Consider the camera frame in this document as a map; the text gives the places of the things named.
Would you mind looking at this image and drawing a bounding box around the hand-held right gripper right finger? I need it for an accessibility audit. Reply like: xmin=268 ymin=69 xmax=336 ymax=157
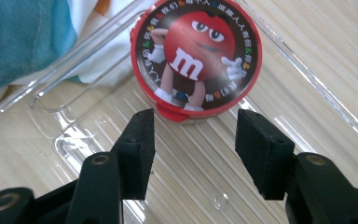
xmin=234 ymin=108 xmax=296 ymax=202

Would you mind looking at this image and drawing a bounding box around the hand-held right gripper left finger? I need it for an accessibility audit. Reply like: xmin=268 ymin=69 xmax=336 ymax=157
xmin=110 ymin=107 xmax=157 ymax=202

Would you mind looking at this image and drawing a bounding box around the clear plastic tray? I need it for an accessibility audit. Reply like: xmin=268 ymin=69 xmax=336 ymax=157
xmin=0 ymin=0 xmax=358 ymax=224

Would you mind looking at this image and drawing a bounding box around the red lidded candy jar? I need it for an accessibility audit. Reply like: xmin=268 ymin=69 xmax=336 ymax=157
xmin=129 ymin=0 xmax=264 ymax=123

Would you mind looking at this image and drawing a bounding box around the white and green tote bag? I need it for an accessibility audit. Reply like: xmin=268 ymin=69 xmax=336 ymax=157
xmin=0 ymin=0 xmax=158 ymax=118

